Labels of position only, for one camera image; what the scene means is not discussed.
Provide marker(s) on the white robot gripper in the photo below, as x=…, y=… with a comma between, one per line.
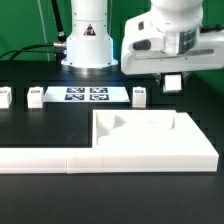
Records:
x=152, y=44

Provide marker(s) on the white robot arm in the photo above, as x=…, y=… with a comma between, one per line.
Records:
x=89, y=45

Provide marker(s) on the white marker sheet with tags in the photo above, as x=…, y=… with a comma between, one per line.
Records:
x=86, y=94

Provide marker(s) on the white L-shaped obstacle fence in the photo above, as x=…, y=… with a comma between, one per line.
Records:
x=94, y=160

